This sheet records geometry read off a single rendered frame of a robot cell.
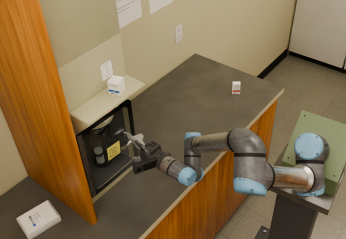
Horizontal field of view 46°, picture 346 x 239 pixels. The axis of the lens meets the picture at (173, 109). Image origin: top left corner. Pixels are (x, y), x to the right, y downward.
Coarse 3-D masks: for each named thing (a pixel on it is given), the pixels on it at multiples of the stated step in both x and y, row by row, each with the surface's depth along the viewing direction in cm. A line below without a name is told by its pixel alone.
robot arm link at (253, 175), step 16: (240, 160) 142; (256, 160) 141; (240, 176) 141; (256, 176) 140; (272, 176) 145; (288, 176) 155; (304, 176) 163; (320, 176) 169; (240, 192) 143; (256, 192) 140; (304, 192) 167; (320, 192) 168
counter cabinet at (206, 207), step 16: (272, 112) 267; (256, 128) 254; (272, 128) 281; (224, 160) 231; (208, 176) 221; (224, 176) 242; (192, 192) 212; (208, 192) 230; (224, 192) 253; (176, 208) 204; (192, 208) 220; (208, 208) 240; (224, 208) 265; (160, 224) 196; (176, 224) 211; (192, 224) 230; (208, 224) 252
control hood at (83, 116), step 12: (132, 84) 168; (144, 84) 168; (96, 96) 163; (108, 96) 162; (120, 96) 162; (84, 108) 157; (96, 108) 157; (108, 108) 157; (72, 120) 157; (84, 120) 152; (96, 120) 152
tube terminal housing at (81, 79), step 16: (96, 48) 154; (112, 48) 161; (64, 64) 145; (80, 64) 151; (96, 64) 157; (112, 64) 165; (64, 80) 148; (80, 80) 154; (96, 80) 161; (80, 96) 157
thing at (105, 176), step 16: (112, 112) 174; (128, 112) 183; (96, 128) 170; (112, 128) 179; (128, 128) 188; (96, 144) 175; (112, 144) 183; (96, 160) 179; (112, 160) 188; (128, 160) 199; (96, 176) 184; (112, 176) 194; (96, 192) 189
